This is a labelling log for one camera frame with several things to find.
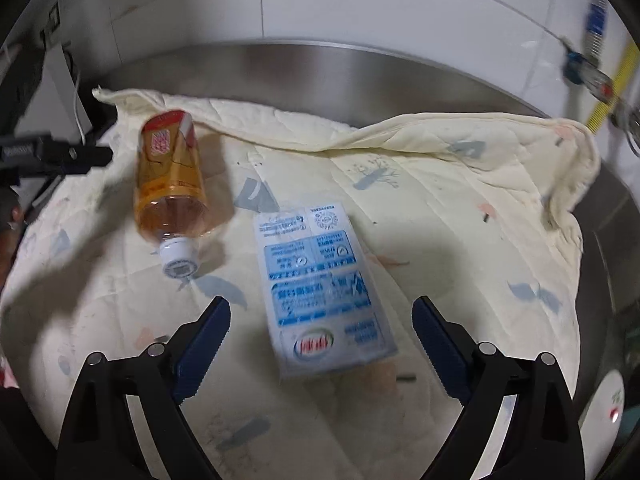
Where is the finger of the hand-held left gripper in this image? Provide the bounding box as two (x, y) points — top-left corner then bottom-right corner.
(36, 134), (114, 177)

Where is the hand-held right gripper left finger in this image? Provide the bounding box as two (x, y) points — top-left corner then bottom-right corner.
(59, 296), (232, 480)

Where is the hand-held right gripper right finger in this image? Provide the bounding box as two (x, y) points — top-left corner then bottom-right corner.
(411, 296), (586, 480)

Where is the blue white milk pouch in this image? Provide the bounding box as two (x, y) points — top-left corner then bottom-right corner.
(252, 201), (399, 380)

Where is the white box device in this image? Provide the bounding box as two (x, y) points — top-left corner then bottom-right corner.
(37, 42), (94, 137)

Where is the orange tea plastic bottle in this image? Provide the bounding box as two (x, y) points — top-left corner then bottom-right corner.
(134, 109), (222, 281)

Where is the cream printed blanket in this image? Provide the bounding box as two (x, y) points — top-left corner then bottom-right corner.
(0, 85), (602, 480)

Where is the white plate with red print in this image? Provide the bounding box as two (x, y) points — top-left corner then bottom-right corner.
(579, 369), (627, 457)

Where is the metal water valve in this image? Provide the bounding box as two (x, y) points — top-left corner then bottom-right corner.
(559, 35), (617, 104)

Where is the white cable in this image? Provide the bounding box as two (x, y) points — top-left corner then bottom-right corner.
(70, 72), (89, 144)

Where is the yellow hose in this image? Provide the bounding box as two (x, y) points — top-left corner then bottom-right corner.
(589, 42), (640, 133)

